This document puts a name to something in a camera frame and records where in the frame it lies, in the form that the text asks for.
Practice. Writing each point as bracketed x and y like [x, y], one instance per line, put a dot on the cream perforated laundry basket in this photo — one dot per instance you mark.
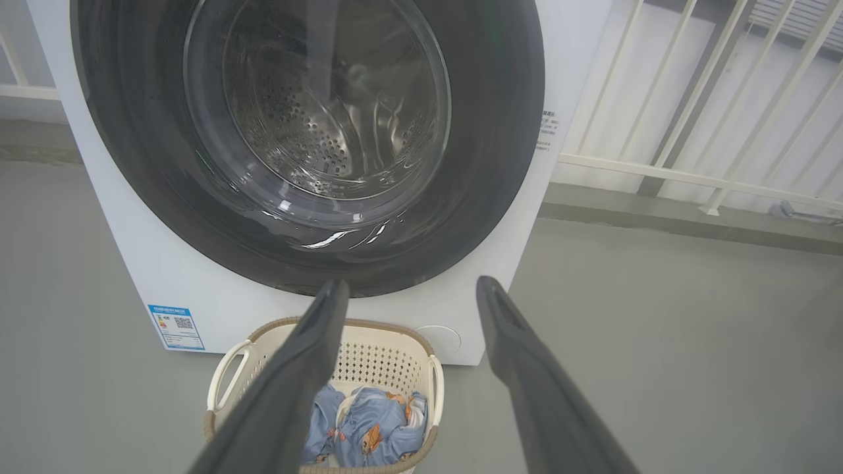
[382, 362]

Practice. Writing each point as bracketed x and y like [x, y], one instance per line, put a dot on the printed text label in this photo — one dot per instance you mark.
[546, 131]

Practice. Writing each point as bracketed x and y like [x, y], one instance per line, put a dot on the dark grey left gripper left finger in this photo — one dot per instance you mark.
[276, 395]

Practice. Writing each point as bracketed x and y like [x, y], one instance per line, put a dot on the white front-load washing machine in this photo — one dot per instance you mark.
[164, 263]

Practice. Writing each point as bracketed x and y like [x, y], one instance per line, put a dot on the dark round washing machine door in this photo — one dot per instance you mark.
[487, 131]

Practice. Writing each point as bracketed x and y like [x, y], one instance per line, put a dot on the white metal railing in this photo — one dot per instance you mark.
[658, 172]

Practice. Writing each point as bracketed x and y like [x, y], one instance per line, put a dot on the blue energy label sticker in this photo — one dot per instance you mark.
[176, 327]

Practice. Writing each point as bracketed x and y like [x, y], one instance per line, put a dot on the round filter cover panel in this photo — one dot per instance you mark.
[442, 339]

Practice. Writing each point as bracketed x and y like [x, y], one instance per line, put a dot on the blue patterned garment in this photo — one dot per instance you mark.
[369, 428]

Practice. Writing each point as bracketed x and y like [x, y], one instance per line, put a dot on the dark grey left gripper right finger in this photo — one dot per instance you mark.
[546, 408]

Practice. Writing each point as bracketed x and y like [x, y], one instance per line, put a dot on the stainless steel drum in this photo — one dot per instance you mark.
[309, 125]

